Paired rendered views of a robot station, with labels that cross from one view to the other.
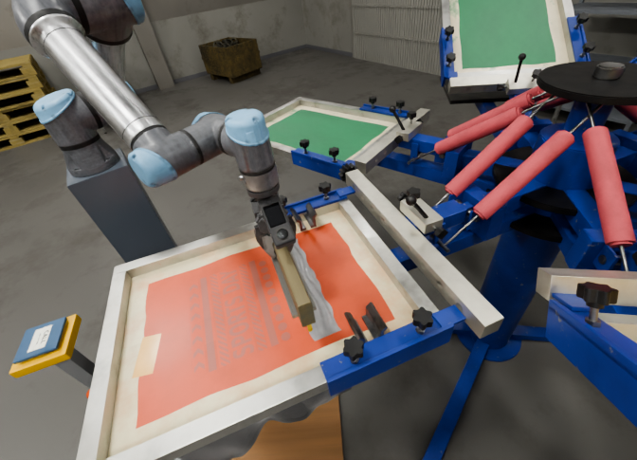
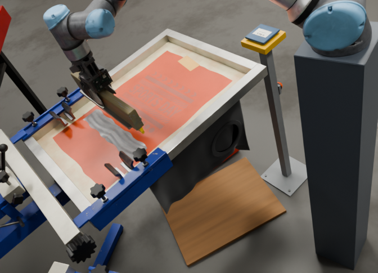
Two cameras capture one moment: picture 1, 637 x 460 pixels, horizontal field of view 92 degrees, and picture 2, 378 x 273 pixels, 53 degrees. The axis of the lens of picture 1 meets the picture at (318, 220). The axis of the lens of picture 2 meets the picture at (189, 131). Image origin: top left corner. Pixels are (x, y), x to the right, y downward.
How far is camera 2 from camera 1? 168 cm
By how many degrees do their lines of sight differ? 96
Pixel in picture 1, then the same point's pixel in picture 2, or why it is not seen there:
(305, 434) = (198, 219)
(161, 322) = (196, 74)
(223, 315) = (158, 93)
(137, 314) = (217, 68)
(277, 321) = not seen: hidden behind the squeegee
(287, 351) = not seen: hidden behind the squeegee
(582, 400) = not seen: outside the picture
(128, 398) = (180, 52)
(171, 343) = (179, 71)
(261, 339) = (127, 96)
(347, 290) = (81, 140)
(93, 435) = (175, 36)
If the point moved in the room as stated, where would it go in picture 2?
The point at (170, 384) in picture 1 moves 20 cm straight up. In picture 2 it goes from (164, 63) to (147, 22)
